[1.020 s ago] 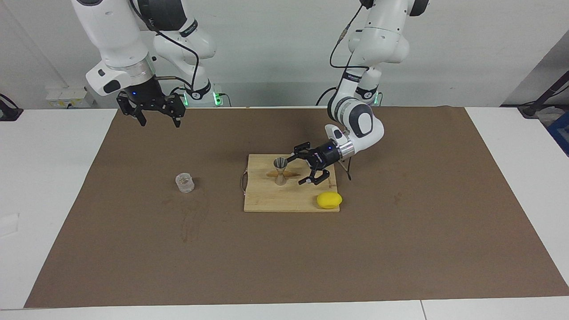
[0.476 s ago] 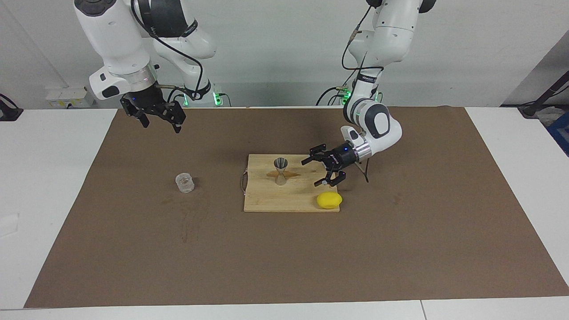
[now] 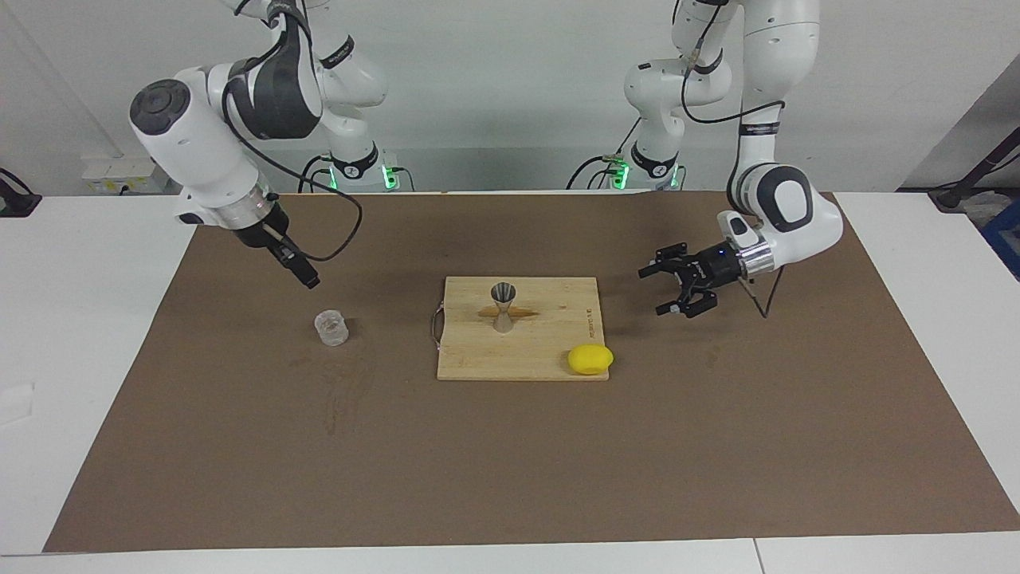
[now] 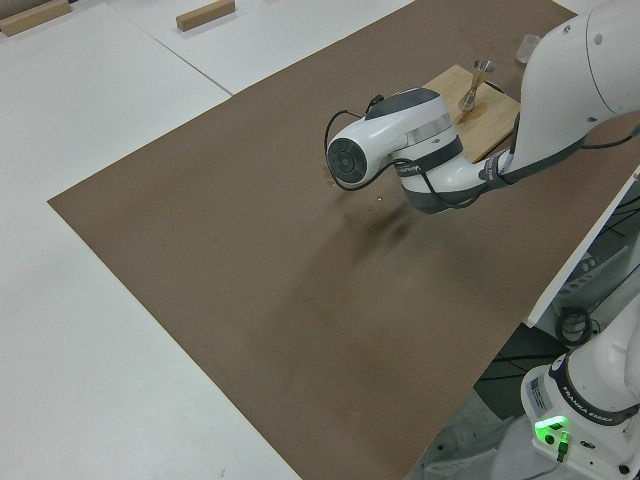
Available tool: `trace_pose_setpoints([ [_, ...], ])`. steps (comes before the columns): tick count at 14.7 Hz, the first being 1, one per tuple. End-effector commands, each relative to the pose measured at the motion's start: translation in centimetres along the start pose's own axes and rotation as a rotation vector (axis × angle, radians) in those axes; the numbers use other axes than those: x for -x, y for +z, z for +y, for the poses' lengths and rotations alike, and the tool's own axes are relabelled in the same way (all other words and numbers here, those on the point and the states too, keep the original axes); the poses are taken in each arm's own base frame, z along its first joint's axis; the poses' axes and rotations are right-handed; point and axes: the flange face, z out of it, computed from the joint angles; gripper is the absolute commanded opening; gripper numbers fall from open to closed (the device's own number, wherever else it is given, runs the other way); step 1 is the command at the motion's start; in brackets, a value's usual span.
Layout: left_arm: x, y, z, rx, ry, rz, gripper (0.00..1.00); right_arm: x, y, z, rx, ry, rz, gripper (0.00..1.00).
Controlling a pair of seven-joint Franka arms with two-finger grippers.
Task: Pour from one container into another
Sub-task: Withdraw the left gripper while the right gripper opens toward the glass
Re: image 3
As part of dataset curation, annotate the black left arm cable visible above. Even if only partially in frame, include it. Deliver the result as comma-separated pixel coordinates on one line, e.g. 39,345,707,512
673,0,787,126

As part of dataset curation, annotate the brown table mat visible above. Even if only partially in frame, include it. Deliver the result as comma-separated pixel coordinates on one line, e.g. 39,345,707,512
42,191,1020,553

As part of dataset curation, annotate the wooden cutting board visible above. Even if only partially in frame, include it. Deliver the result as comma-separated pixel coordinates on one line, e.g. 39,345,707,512
431,276,611,382

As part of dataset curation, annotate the thin left wrist cable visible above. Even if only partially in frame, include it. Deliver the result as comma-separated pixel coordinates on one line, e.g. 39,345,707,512
745,265,787,319

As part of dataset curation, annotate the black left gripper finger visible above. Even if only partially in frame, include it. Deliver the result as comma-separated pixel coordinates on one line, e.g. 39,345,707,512
655,285,718,318
637,243,698,280

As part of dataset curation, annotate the black clamp base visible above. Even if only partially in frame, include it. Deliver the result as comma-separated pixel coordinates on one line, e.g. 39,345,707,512
0,167,42,218

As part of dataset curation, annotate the steel double jigger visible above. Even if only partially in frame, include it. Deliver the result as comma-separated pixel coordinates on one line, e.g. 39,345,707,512
489,282,517,334

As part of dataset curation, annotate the yellow lemon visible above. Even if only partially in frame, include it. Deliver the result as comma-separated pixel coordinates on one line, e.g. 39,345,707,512
567,344,615,375

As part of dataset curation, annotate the black base cable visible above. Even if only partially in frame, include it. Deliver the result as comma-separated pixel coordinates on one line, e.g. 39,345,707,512
566,118,641,191
298,154,334,194

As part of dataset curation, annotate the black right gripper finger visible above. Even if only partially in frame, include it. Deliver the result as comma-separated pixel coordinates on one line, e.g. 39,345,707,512
280,242,321,281
271,249,313,289

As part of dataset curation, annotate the small clear glass cup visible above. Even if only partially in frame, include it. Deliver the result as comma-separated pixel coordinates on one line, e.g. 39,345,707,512
314,312,351,347

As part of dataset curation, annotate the black stand leg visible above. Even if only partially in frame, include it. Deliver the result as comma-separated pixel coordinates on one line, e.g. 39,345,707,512
928,128,1020,212

